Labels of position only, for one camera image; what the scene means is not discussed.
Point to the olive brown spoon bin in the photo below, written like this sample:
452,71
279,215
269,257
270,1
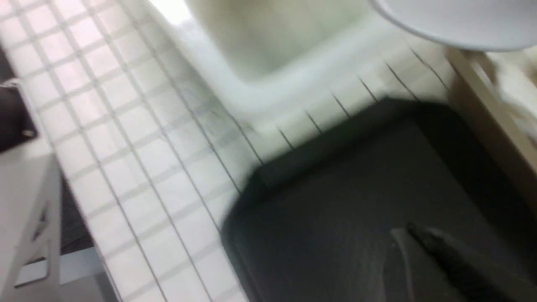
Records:
474,94

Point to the grey metal frame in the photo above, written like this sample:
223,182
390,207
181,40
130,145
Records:
32,194

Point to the small white square dish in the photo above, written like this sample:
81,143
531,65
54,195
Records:
484,25

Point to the large translucent white plastic tub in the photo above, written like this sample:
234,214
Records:
275,63

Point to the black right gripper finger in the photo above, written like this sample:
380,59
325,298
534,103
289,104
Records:
428,265

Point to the black plastic serving tray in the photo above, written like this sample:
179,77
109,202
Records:
314,224

